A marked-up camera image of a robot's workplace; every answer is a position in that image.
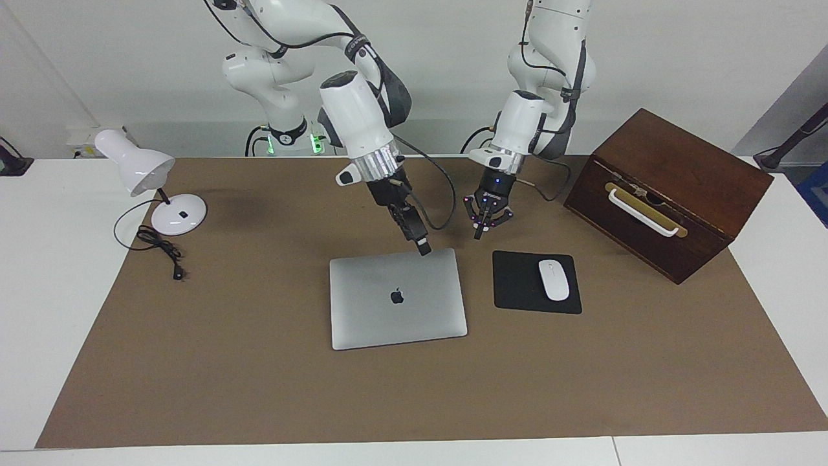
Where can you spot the black mouse pad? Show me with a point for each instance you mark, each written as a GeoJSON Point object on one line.
{"type": "Point", "coordinates": [517, 285]}

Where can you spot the white power strip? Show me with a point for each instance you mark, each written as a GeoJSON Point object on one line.
{"type": "Point", "coordinates": [81, 139]}

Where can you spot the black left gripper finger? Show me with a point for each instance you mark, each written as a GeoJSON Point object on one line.
{"type": "Point", "coordinates": [503, 217]}
{"type": "Point", "coordinates": [477, 226]}

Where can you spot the black stand foot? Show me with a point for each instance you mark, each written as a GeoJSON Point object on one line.
{"type": "Point", "coordinates": [13, 165]}

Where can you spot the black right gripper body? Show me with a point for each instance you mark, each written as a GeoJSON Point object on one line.
{"type": "Point", "coordinates": [394, 200]}

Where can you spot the dark brown wooden box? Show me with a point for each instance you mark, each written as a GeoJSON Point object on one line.
{"type": "Point", "coordinates": [698, 194]}

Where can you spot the brown table mat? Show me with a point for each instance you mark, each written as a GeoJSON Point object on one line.
{"type": "Point", "coordinates": [259, 388]}

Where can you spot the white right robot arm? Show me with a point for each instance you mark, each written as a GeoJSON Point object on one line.
{"type": "Point", "coordinates": [356, 110]}

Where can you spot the white computer mouse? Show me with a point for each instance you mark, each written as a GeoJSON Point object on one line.
{"type": "Point", "coordinates": [554, 279]}

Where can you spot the silver laptop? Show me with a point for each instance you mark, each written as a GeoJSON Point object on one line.
{"type": "Point", "coordinates": [394, 298]}

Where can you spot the white desk lamp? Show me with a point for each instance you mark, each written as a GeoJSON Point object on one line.
{"type": "Point", "coordinates": [139, 165]}

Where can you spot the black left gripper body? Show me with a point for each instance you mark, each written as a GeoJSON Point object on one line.
{"type": "Point", "coordinates": [493, 191]}

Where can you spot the blue crate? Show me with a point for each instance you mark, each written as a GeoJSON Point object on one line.
{"type": "Point", "coordinates": [816, 194]}

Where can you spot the black tripod leg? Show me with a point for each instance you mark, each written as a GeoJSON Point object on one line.
{"type": "Point", "coordinates": [789, 145]}

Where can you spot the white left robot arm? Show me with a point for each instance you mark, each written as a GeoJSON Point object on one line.
{"type": "Point", "coordinates": [550, 52]}

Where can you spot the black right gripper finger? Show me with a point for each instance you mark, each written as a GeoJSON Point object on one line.
{"type": "Point", "coordinates": [424, 247]}

